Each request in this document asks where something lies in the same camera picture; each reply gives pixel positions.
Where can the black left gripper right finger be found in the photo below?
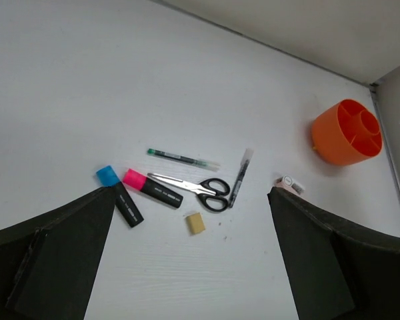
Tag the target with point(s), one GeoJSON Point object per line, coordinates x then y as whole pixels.
{"type": "Point", "coordinates": [337, 269]}

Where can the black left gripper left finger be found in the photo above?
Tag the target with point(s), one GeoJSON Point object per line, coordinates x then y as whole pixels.
{"type": "Point", "coordinates": [48, 264]}

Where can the black gel pen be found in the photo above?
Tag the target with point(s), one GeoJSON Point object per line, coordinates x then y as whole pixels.
{"type": "Point", "coordinates": [240, 176]}

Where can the green gel pen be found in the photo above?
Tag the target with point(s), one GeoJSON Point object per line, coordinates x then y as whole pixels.
{"type": "Point", "coordinates": [200, 163]}

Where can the pink pencil sharpener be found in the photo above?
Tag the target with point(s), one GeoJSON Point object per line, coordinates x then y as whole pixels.
{"type": "Point", "coordinates": [290, 184]}

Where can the blue capped black highlighter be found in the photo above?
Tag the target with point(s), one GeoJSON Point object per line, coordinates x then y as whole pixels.
{"type": "Point", "coordinates": [124, 202]}

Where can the pink capped black highlighter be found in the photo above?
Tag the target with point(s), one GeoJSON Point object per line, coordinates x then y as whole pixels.
{"type": "Point", "coordinates": [152, 188]}

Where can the orange round compartment container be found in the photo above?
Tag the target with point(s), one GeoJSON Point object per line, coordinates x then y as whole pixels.
{"type": "Point", "coordinates": [346, 134]}

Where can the tan eraser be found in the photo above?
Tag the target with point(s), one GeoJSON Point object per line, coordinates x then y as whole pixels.
{"type": "Point", "coordinates": [195, 223]}

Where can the black handled scissors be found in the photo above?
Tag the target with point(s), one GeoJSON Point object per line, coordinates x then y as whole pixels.
{"type": "Point", "coordinates": [211, 192]}

